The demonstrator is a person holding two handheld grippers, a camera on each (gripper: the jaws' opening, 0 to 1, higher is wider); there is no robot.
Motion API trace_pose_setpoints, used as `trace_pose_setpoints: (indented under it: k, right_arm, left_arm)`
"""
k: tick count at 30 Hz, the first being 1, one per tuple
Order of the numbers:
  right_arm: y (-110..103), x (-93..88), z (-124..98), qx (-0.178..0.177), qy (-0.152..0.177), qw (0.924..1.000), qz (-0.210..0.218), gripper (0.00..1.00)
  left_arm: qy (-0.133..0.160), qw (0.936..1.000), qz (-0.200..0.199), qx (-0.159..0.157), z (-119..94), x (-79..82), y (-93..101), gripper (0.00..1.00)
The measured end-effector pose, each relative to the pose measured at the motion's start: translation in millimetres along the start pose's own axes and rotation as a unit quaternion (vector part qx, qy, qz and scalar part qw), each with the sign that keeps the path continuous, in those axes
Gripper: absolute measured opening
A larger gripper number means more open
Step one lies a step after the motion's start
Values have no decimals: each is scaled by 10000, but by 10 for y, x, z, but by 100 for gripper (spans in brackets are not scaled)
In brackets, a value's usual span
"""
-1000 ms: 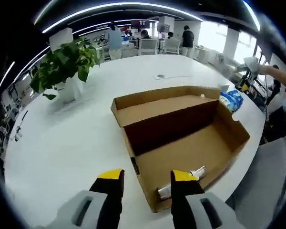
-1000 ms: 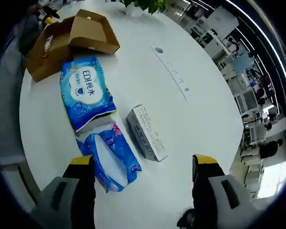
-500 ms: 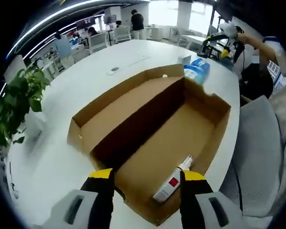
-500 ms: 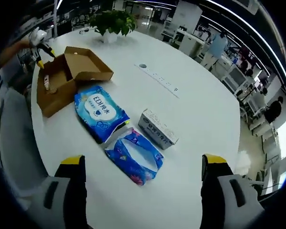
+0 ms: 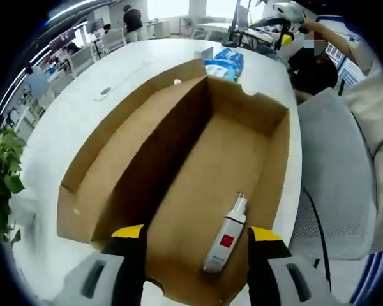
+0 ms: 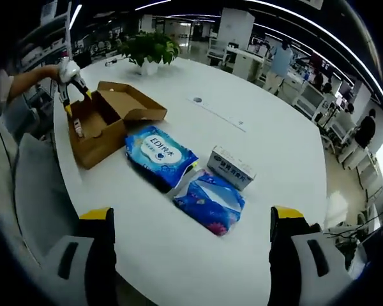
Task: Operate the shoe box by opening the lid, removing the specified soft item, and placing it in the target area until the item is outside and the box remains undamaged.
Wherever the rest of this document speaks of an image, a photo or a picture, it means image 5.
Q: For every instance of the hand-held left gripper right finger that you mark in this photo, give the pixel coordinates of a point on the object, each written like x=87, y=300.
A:
x=265, y=255

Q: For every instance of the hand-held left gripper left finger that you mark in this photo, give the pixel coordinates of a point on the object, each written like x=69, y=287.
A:
x=127, y=255

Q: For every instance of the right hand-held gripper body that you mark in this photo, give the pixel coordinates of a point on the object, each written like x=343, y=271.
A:
x=288, y=14

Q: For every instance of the white pump bottle red label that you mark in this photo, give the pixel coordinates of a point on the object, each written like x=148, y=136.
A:
x=223, y=242

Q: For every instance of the blue tissue soft pack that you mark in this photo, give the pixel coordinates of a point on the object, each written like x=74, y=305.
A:
x=234, y=62

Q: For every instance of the brown cardboard shoe box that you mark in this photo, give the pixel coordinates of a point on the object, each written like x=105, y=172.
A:
x=210, y=159

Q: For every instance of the grey mesh office chair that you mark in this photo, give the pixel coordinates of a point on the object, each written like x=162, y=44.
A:
x=332, y=165

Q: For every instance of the green plant in white pot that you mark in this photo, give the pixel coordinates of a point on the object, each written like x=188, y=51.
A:
x=6, y=159

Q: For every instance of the white office chair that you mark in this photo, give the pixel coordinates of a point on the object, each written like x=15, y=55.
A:
x=114, y=41
x=79, y=62

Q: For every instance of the wall display screen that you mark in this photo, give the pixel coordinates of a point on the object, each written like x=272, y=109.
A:
x=62, y=37

